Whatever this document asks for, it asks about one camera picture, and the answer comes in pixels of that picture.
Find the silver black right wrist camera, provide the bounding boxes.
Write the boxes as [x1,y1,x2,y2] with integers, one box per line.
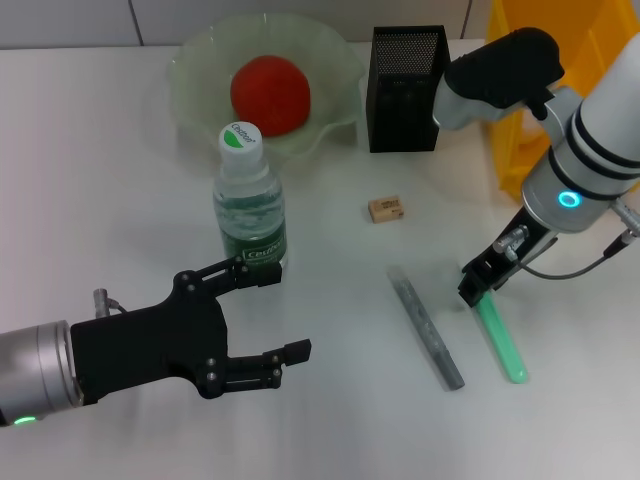
[432,28,566,132]

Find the clear green-label water bottle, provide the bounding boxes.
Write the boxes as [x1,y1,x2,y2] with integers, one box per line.
[212,121,290,274]

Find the silver left connector plug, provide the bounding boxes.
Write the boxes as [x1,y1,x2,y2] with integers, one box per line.
[91,288,129,317]

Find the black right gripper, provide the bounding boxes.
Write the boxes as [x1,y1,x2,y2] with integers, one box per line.
[457,207,559,307]

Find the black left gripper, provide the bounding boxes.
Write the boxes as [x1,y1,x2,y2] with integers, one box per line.
[69,257,312,405]

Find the small tan eraser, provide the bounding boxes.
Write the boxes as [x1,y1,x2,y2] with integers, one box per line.
[367,197,404,224]

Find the green glass fruit plate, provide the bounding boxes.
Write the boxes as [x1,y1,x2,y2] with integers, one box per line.
[166,13,364,164]

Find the grey right arm cable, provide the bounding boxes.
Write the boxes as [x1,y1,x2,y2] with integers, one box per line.
[519,197,640,280]

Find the mint green pen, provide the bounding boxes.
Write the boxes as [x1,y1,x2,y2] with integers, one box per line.
[472,292,529,385]

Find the red orange fruit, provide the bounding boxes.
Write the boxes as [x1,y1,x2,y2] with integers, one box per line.
[229,55,312,137]

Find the yellow plastic bin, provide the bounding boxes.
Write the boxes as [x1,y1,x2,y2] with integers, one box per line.
[487,0,640,204]

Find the grey marker pen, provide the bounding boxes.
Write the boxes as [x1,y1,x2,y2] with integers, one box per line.
[383,263,466,391]

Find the black mesh pen holder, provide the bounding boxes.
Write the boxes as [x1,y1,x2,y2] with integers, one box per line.
[364,24,454,154]

